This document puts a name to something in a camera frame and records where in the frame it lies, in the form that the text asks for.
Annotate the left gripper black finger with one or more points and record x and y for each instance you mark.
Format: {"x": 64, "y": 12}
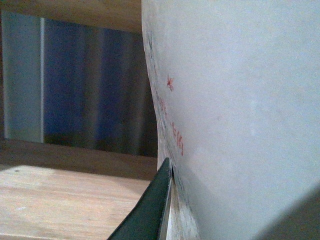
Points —
{"x": 149, "y": 219}

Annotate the white paperback book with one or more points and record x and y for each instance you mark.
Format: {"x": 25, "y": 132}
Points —
{"x": 236, "y": 92}

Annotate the left wooden shelf unit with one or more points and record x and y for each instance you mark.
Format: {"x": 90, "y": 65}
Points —
{"x": 59, "y": 192}

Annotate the dark pleated curtain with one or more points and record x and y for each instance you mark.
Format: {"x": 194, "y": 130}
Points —
{"x": 75, "y": 85}

